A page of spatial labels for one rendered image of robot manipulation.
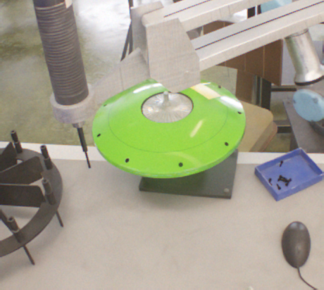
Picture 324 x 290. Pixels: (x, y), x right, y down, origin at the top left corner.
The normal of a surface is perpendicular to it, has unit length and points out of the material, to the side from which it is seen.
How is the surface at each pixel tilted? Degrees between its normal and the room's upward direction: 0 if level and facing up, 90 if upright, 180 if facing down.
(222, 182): 0
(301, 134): 0
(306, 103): 94
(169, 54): 90
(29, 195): 87
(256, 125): 0
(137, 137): 14
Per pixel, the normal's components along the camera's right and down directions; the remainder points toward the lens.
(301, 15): -0.23, -0.73
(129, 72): 0.35, 0.56
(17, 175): 0.55, 0.43
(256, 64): -0.65, 0.52
